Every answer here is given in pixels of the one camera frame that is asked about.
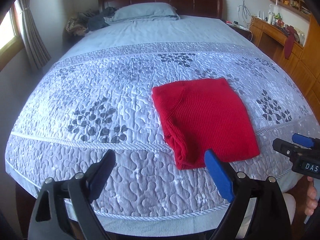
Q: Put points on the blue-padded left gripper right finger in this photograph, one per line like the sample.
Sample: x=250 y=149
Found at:
x=256 y=207

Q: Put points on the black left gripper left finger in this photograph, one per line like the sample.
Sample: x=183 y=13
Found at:
x=49 y=219

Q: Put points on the red knit sweater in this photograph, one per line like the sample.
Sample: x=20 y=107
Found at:
x=204 y=114

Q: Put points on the dark clothes pile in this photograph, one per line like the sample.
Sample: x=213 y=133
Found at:
x=83 y=22

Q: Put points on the right hand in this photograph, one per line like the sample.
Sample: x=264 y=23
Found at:
x=311 y=202

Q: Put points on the wooden cabinet desk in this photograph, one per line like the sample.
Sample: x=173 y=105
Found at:
x=303 y=63

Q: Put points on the dark red hanging cloth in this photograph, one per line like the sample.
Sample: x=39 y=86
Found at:
x=292 y=35

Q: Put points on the dark bedside table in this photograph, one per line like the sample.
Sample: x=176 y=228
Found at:
x=240 y=29

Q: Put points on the white bottle on desk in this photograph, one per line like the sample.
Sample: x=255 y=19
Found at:
x=270 y=17

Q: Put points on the white grey floral quilt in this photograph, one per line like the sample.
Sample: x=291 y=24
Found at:
x=98 y=97

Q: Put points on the grey window curtain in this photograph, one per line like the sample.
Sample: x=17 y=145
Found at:
x=37 y=52

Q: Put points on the light blue pillow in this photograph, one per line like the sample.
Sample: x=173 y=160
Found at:
x=152 y=11

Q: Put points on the wooden window frame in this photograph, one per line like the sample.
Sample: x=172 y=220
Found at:
x=11 y=40

